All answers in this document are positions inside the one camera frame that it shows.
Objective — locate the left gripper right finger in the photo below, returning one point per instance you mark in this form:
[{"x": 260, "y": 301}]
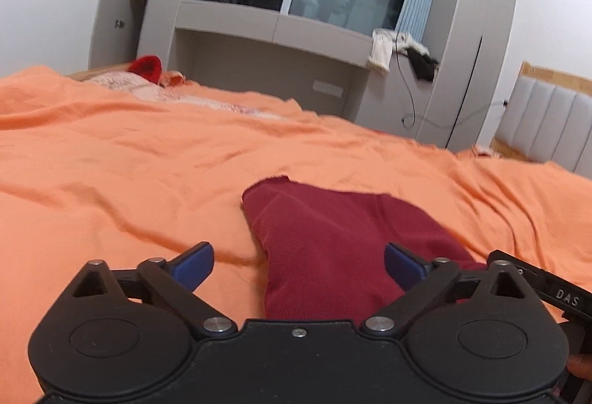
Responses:
[{"x": 426, "y": 285}]

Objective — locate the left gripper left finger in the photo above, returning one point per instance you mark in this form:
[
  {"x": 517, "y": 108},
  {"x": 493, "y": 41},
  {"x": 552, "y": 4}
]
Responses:
[{"x": 170, "y": 286}]

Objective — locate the dark red long-sleeve garment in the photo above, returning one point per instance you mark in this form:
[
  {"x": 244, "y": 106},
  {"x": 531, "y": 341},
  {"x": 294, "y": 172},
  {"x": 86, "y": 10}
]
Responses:
[{"x": 325, "y": 248}]

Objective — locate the orange bed cover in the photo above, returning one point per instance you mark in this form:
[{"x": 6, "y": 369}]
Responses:
[{"x": 88, "y": 172}]

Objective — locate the grey padded headboard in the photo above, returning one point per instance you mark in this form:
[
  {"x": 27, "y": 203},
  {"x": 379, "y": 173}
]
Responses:
[{"x": 548, "y": 118}]

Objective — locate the black cloth on sill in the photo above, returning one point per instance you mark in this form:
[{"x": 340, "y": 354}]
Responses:
[{"x": 424, "y": 67}]

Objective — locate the bright red cloth item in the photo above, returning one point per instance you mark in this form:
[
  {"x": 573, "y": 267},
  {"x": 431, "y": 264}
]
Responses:
[{"x": 148, "y": 67}]

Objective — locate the white cloth on sill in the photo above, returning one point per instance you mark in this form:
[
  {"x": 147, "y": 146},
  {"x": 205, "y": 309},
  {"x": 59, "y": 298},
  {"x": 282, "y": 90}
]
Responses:
[{"x": 385, "y": 43}]

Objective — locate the white wall socket plate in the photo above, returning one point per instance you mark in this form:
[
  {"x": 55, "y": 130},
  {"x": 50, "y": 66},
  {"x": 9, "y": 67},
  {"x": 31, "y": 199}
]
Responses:
[{"x": 328, "y": 88}]

